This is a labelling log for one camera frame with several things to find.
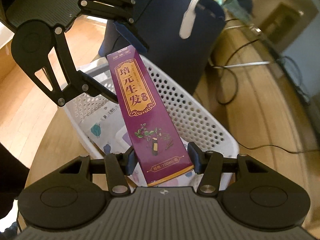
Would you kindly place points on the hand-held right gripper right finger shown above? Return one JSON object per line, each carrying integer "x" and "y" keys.
{"x": 195, "y": 158}

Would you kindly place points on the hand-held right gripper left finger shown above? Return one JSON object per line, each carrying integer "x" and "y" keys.
{"x": 130, "y": 163}

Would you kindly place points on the white perforated plastic basket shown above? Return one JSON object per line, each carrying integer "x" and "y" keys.
{"x": 197, "y": 115}

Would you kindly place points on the white packet with blue drawings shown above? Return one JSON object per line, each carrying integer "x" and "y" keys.
{"x": 100, "y": 132}

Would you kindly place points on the purple cardboard box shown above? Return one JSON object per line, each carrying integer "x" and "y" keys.
{"x": 147, "y": 112}

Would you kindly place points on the dark cloth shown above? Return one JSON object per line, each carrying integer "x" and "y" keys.
{"x": 10, "y": 180}

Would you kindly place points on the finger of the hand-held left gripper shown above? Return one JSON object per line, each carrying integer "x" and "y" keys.
{"x": 130, "y": 35}
{"x": 72, "y": 80}

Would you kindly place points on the wooden desktop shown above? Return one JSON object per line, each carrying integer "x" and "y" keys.
{"x": 50, "y": 135}

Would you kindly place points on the dark blue office chair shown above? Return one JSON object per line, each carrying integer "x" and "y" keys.
{"x": 162, "y": 30}

